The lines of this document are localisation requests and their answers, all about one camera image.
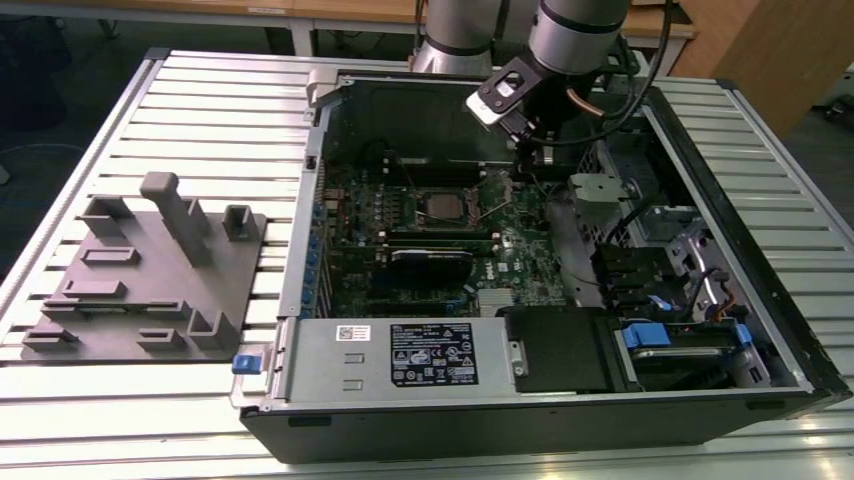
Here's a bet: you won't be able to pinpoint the silver CPU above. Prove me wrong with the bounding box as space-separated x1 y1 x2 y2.
425 192 469 220

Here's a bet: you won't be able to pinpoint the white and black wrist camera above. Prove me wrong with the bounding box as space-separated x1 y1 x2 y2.
464 69 539 126

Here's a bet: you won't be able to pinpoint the coloured power wires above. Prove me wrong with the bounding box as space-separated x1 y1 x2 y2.
705 292 743 324

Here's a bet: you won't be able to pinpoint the silver metal bracket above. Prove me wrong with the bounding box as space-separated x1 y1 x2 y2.
568 172 636 207

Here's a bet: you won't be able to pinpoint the black PC case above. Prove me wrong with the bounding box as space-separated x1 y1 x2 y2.
229 69 854 466

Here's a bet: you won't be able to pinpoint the wooden top desk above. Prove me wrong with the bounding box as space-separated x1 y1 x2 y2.
0 0 298 51
292 0 699 76

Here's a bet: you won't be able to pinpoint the black graphics card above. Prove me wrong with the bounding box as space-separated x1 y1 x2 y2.
389 248 476 297

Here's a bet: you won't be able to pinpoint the silver finned heatsink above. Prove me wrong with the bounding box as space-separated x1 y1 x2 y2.
476 287 520 307

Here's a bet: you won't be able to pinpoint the grey case latch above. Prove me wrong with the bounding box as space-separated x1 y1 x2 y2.
304 68 342 109

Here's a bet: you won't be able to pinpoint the CPU socket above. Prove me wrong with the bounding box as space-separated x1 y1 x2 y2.
409 187 492 232

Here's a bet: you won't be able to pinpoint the black expansion slot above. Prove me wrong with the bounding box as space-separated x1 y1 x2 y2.
366 299 465 317

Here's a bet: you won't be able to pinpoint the silver disk bay cage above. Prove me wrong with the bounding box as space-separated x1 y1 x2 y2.
571 110 768 324

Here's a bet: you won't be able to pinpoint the black disk drive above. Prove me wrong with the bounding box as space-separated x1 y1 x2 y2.
625 345 739 392

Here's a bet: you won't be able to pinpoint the grey parts rack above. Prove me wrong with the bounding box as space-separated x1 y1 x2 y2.
18 171 269 362

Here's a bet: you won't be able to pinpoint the black plastic shroud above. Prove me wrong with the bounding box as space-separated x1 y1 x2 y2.
496 305 647 397

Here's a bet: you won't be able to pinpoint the green motherboard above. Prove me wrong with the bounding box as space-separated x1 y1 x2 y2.
317 157 583 320

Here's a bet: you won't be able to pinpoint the blue disk carrier handle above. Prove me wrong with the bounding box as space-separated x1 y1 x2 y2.
616 322 672 349

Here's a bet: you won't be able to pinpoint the thin wire locking lever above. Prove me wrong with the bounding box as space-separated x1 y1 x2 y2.
410 208 464 225

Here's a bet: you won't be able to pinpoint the silver power supply unit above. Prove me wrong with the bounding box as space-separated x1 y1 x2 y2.
282 317 520 404

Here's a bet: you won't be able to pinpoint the black plastic bracket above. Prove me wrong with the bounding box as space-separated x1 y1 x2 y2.
589 245 683 310

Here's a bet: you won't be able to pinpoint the wooden cabinet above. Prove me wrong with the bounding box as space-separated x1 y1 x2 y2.
669 0 854 139

